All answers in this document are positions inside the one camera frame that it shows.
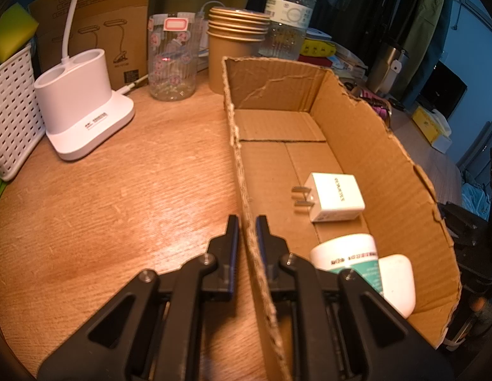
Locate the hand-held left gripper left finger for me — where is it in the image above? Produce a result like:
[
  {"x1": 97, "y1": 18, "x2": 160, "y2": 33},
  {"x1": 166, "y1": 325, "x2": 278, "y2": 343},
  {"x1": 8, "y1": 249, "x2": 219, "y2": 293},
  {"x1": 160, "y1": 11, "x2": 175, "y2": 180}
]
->
[{"x1": 37, "y1": 214, "x2": 240, "y2": 381}]

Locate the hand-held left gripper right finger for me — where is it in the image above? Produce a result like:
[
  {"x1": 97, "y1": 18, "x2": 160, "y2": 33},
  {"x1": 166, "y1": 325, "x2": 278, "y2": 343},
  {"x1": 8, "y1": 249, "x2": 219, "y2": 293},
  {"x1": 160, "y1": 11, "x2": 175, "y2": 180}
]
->
[{"x1": 256, "y1": 214, "x2": 455, "y2": 381}]

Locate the white green-label pill bottle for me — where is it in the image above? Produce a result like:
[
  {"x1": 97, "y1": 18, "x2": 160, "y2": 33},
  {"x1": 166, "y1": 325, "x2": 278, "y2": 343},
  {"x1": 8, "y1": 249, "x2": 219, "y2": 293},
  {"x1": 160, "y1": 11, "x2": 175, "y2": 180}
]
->
[{"x1": 309, "y1": 233, "x2": 385, "y2": 298}]

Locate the white charger plug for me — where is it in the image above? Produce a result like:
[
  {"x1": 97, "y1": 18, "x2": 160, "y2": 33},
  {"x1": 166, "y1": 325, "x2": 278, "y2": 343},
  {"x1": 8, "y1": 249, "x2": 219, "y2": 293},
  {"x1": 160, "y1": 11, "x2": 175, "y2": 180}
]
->
[{"x1": 290, "y1": 172, "x2": 366, "y2": 224}]

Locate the white earbuds case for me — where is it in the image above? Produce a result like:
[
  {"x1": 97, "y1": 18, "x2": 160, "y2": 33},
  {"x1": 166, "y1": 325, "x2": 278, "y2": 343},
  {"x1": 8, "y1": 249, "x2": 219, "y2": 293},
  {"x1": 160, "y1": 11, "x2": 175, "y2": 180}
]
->
[{"x1": 377, "y1": 254, "x2": 417, "y2": 319}]

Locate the brown cardboard box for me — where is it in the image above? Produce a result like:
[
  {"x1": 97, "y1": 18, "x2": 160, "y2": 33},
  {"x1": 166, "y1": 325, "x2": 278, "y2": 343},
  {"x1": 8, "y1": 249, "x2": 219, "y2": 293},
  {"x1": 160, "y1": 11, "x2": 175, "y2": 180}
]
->
[{"x1": 222, "y1": 56, "x2": 462, "y2": 381}]

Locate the patterned bedding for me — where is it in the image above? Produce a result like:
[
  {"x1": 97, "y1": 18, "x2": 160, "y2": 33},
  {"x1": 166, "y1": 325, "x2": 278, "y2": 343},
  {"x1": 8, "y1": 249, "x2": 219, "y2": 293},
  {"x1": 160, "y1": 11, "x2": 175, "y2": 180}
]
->
[{"x1": 456, "y1": 121, "x2": 492, "y2": 221}]

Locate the yellow tissue box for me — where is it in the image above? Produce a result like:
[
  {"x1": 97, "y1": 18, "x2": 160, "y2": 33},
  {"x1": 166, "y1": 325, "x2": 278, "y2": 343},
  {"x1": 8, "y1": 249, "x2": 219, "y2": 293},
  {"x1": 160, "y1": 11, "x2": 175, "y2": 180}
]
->
[{"x1": 411, "y1": 105, "x2": 453, "y2": 153}]

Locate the black computer monitor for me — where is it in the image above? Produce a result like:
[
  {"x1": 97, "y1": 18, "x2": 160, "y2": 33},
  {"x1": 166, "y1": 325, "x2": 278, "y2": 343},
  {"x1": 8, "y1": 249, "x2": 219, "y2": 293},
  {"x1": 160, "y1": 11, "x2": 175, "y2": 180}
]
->
[{"x1": 422, "y1": 61, "x2": 468, "y2": 117}]

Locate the stack of brown paper cups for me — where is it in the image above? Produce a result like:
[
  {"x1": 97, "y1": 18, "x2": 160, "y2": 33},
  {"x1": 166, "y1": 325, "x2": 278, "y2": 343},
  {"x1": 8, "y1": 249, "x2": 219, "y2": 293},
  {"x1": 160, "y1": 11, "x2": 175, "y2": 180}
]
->
[{"x1": 206, "y1": 7, "x2": 270, "y2": 95}]

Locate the clear floral printed glass cup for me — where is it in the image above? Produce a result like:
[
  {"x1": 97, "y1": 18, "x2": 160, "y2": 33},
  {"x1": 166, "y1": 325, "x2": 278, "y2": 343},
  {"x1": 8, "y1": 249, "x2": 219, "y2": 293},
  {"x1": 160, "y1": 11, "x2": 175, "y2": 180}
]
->
[{"x1": 148, "y1": 13, "x2": 203, "y2": 102}]

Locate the red book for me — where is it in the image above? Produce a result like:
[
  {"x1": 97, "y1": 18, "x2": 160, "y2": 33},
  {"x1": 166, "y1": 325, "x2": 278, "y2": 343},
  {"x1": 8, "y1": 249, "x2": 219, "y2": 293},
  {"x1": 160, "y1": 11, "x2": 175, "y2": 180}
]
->
[{"x1": 309, "y1": 56, "x2": 338, "y2": 70}]

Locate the white desk lamp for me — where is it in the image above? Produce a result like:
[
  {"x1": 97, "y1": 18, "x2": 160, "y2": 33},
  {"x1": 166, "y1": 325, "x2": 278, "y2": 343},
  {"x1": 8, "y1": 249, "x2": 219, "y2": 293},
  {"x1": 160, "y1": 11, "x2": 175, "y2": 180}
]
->
[{"x1": 34, "y1": 0, "x2": 135, "y2": 162}]

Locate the stainless steel tumbler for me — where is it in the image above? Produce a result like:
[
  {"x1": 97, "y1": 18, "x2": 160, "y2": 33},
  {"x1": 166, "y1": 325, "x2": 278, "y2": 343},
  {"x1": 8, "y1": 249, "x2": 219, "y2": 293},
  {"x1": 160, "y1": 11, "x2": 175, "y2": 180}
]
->
[{"x1": 367, "y1": 40, "x2": 409, "y2": 96}]

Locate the clear plastic water bottle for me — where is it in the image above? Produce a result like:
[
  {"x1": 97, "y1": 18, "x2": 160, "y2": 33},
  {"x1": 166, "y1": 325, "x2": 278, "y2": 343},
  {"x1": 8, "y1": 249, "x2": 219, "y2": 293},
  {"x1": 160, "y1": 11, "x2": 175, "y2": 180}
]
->
[{"x1": 258, "y1": 0, "x2": 318, "y2": 61}]

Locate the brown printed lamp carton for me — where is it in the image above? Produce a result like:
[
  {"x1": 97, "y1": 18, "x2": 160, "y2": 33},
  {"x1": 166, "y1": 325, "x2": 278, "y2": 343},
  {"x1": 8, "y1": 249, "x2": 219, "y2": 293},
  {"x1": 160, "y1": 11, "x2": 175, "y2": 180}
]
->
[{"x1": 28, "y1": 0, "x2": 153, "y2": 92}]

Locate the white plastic basket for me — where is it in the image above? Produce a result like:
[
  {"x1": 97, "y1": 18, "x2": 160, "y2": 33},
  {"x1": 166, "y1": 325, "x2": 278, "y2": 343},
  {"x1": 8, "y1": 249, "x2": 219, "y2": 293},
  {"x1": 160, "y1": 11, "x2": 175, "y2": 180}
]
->
[{"x1": 0, "y1": 42, "x2": 46, "y2": 182}]

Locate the yellow-green sponge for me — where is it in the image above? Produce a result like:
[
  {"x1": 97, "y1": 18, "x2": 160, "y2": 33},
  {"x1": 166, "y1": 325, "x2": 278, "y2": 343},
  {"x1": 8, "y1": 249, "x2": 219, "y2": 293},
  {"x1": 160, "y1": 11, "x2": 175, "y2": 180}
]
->
[{"x1": 0, "y1": 3, "x2": 39, "y2": 64}]

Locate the white lamp power cable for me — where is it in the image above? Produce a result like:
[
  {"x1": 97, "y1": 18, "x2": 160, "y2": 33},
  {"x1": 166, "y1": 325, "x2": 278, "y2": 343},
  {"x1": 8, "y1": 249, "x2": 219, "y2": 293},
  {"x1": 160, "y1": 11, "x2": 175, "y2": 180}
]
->
[{"x1": 119, "y1": 75, "x2": 149, "y2": 95}]

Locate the white charging cable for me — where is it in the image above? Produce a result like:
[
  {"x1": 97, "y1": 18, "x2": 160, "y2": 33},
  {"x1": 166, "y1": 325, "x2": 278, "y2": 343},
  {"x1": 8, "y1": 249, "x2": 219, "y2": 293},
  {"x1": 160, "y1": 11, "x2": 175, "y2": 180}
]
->
[{"x1": 196, "y1": 1, "x2": 223, "y2": 20}]

